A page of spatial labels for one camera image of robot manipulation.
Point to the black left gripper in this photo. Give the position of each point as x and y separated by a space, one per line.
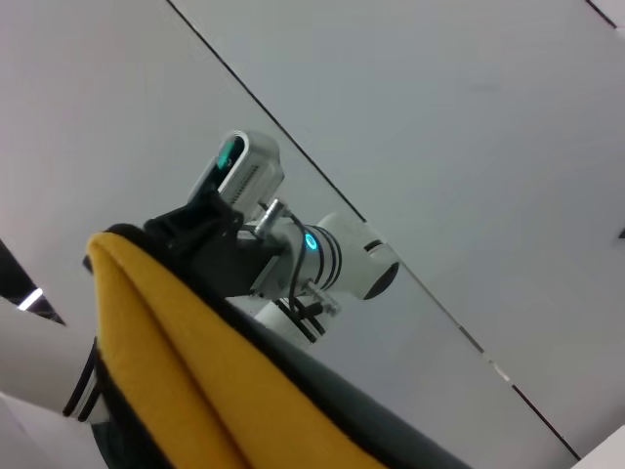
229 264

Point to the yellow towel with black trim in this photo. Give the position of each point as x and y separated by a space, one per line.
171 342

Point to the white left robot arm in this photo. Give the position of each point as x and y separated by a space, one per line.
351 244

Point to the ceiling light strip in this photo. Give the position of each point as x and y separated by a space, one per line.
30 298

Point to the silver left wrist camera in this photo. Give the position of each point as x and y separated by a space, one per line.
254 171

